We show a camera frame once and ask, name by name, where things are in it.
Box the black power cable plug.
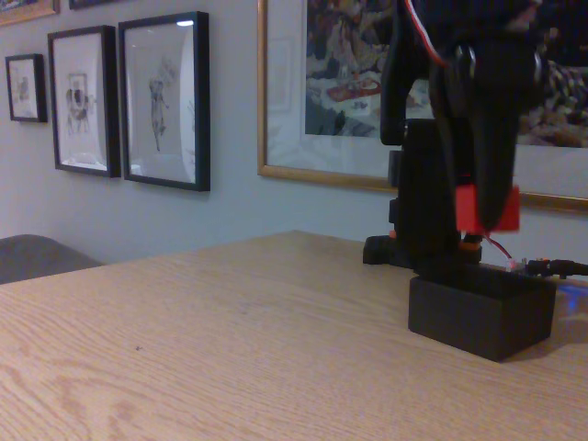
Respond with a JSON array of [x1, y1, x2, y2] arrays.
[[526, 258, 588, 279]]

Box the dark framed picture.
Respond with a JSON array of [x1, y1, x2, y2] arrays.
[[68, 0, 139, 11]]

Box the white red base cable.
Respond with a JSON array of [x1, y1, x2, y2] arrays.
[[481, 232, 515, 268]]

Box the red cube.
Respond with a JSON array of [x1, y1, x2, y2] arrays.
[[455, 183, 522, 233]]

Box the grey upholstered chair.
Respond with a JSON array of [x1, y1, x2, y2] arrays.
[[0, 233, 105, 286]]

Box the large black framed drawing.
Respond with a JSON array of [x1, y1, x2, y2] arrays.
[[118, 11, 211, 192]]

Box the small controller circuit board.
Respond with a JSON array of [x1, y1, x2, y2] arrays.
[[500, 256, 530, 276]]

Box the gold framed picture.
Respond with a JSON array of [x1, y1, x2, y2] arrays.
[[0, 0, 62, 27]]

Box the medium black framed drawing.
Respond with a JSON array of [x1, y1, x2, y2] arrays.
[[47, 25, 122, 179]]

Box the long red white servo cable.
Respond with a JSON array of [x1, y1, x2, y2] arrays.
[[402, 0, 450, 69]]

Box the small black framed drawing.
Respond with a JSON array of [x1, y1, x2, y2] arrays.
[[5, 53, 49, 123]]

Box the black box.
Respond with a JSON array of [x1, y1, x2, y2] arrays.
[[407, 265, 558, 363]]

